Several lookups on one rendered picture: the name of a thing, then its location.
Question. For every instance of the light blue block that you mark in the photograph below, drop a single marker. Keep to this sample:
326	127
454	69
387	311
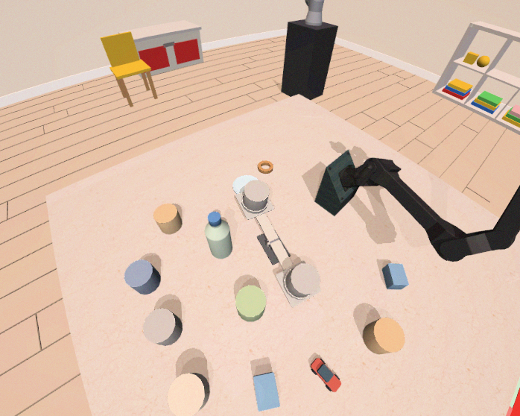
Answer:
395	276
267	396

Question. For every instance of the brown wooden ring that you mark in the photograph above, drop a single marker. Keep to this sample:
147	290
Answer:
265	163

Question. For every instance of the brown cylinder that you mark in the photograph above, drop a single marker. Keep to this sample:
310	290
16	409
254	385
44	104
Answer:
383	336
168	218

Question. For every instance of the red toy car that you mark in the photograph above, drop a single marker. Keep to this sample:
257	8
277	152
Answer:
331	380

